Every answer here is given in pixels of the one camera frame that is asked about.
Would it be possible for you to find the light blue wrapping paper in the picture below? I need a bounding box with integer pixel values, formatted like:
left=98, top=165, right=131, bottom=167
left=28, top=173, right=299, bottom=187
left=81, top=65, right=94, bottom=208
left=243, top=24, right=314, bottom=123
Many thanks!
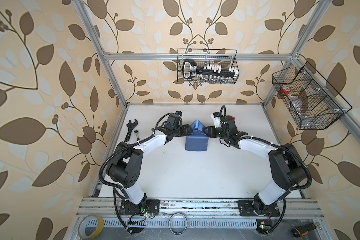
left=185, top=120, right=209, bottom=152

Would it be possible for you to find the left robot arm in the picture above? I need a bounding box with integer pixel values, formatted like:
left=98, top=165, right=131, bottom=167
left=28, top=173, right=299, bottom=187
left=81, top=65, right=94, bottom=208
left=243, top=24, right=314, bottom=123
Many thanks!
left=99, top=111, right=192, bottom=215

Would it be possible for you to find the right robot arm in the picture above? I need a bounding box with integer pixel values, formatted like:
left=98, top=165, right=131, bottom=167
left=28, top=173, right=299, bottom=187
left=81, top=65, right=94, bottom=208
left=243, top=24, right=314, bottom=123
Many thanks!
left=204, top=112, right=312, bottom=216

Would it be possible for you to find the black adjustable wrench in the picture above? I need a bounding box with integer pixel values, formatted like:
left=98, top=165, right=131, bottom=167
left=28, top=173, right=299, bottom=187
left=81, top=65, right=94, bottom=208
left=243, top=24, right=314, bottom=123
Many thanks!
left=124, top=119, right=138, bottom=142

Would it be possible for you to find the black socket set tool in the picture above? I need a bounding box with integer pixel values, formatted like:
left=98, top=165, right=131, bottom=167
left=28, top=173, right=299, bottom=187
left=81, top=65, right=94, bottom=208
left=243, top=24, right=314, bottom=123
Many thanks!
left=181, top=59, right=239, bottom=81

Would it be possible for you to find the red white object in basket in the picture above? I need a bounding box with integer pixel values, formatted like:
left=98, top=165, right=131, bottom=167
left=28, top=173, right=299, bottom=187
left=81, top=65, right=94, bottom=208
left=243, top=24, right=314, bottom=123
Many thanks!
left=280, top=86, right=291, bottom=96

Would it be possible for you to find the orange black screwdriver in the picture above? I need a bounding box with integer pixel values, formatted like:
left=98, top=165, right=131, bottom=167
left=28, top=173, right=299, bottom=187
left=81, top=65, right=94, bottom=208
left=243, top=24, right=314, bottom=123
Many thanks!
left=291, top=223, right=320, bottom=238

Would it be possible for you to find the yellow tape roll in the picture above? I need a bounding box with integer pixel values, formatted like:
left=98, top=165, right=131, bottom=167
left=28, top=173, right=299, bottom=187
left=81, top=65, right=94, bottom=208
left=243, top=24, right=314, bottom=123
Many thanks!
left=78, top=215, right=105, bottom=240

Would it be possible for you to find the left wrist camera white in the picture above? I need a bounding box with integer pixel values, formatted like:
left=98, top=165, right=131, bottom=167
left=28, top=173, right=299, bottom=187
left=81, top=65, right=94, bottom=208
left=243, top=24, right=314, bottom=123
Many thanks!
left=175, top=111, right=183, bottom=118

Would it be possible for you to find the back wire basket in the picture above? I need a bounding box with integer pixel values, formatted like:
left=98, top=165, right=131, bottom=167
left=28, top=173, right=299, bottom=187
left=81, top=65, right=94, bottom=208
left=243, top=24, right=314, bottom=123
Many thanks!
left=177, top=48, right=240, bottom=85

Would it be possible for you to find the wire basket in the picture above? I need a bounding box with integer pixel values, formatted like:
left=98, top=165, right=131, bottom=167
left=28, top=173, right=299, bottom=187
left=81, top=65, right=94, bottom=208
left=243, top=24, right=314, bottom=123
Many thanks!
left=177, top=48, right=240, bottom=85
left=272, top=62, right=352, bottom=130

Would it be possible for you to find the right wire basket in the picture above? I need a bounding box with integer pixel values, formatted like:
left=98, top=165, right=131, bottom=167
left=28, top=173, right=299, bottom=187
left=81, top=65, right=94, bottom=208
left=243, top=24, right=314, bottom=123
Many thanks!
left=272, top=62, right=352, bottom=130

